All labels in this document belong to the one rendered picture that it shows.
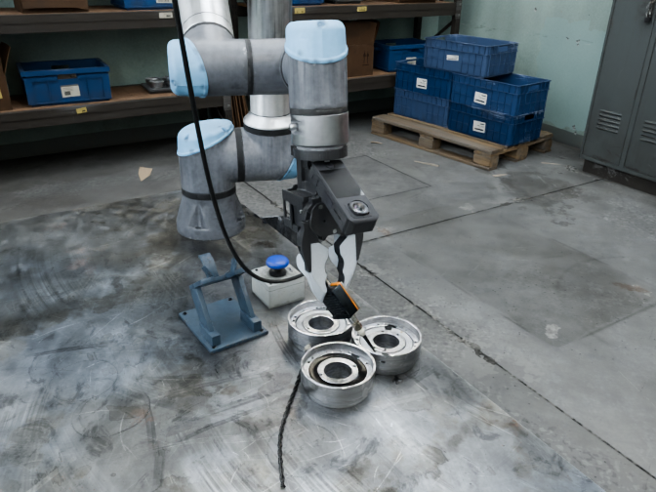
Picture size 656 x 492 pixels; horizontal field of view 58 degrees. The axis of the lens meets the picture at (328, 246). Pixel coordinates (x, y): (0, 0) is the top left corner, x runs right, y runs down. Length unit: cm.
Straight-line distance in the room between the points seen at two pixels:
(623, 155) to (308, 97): 374
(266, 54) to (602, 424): 171
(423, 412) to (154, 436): 35
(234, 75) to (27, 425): 53
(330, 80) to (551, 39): 460
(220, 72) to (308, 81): 14
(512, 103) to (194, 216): 336
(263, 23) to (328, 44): 46
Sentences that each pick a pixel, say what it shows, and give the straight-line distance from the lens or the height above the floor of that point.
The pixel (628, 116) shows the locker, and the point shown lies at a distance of 433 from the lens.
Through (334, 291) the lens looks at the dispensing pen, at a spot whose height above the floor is 94.
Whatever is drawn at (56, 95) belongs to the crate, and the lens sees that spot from 423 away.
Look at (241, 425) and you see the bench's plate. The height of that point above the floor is 80.
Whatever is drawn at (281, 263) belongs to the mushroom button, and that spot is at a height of 87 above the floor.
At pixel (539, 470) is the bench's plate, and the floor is 80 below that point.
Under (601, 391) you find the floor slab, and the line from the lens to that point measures 233.
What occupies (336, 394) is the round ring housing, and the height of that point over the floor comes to 83.
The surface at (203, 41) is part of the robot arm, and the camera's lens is 84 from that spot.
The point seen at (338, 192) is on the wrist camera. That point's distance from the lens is 73.
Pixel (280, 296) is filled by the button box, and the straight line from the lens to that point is 103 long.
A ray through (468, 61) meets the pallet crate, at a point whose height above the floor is 68.
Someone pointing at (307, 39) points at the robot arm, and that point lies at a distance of 74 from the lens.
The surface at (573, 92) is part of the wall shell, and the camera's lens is 517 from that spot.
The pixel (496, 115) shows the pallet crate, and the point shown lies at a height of 34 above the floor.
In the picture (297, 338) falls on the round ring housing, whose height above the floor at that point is 83.
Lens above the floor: 135
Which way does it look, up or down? 26 degrees down
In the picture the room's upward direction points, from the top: 1 degrees clockwise
